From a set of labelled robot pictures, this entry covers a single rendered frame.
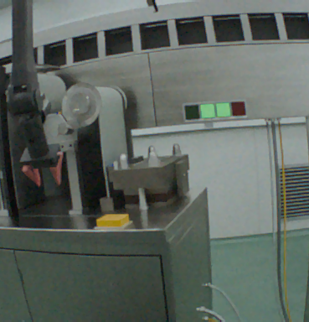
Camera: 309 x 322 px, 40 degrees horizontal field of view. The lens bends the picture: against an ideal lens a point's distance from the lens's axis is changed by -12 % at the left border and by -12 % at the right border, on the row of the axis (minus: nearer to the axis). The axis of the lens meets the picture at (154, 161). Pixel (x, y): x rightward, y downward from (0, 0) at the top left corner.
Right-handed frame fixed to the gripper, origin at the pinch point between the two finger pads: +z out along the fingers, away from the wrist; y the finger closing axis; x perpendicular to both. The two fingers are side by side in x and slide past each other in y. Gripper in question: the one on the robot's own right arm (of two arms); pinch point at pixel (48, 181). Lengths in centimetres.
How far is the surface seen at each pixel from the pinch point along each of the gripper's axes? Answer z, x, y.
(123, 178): 19.3, -25.4, -13.6
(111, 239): 17.9, 3.4, -13.6
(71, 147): 9.2, -30.2, 2.0
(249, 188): 193, -230, -70
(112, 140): 16.7, -43.5, -8.3
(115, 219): 15.0, -1.4, -14.8
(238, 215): 215, -220, -59
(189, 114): 21, -63, -34
